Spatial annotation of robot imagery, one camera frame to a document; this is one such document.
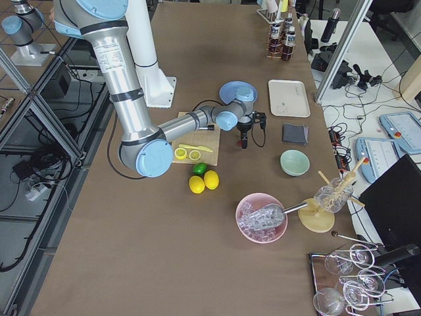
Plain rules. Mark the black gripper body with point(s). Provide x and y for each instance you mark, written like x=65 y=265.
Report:
x=244 y=126

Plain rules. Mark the green lime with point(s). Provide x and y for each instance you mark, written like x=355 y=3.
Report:
x=199 y=169

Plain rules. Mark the lemon slice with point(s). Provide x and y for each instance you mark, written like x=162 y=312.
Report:
x=194 y=155
x=180 y=153

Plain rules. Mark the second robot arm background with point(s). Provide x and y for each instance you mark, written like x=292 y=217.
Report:
x=20 y=28

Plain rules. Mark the orange power strip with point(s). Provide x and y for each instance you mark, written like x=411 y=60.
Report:
x=342 y=154

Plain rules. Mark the blue plate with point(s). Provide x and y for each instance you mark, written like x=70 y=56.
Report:
x=239 y=90

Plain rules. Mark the black monitor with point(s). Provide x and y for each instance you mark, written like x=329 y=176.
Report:
x=393 y=204

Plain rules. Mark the clear glass mug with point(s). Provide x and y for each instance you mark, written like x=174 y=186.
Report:
x=334 y=196

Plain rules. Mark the green bowl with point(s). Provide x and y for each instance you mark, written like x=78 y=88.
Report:
x=294 y=162

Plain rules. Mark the yellow plastic knife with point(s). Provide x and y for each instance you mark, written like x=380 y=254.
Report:
x=199 y=147

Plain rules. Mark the pink bowl with ice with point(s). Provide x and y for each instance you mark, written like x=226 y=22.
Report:
x=248 y=205

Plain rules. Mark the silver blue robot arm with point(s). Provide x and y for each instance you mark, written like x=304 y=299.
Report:
x=119 y=32

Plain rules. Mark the yellow lemon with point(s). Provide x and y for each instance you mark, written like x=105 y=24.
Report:
x=211 y=179
x=196 y=184

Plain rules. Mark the wine glass rack tray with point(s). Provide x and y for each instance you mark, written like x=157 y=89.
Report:
x=347 y=280

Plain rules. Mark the dark drink bottle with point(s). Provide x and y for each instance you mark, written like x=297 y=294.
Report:
x=274 y=38
x=288 y=22
x=289 y=44

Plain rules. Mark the steel ice scoop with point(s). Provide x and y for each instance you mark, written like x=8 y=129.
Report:
x=272 y=215

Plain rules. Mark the grey folded cloth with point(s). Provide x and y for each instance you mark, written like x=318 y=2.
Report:
x=297 y=134

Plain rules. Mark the blue teach pendant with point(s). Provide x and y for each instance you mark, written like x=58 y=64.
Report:
x=404 y=128
x=381 y=154

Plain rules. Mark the wooden cup stand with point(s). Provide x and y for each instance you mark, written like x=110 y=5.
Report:
x=314 y=217

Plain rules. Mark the cream rectangular tray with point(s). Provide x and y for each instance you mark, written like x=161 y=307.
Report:
x=288 y=98

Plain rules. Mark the copper wire bottle rack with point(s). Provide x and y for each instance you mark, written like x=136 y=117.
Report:
x=282 y=41

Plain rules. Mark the wooden cutting board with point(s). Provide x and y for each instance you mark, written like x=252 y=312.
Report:
x=207 y=138

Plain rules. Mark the black thermos bottle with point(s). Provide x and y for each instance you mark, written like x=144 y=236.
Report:
x=331 y=25

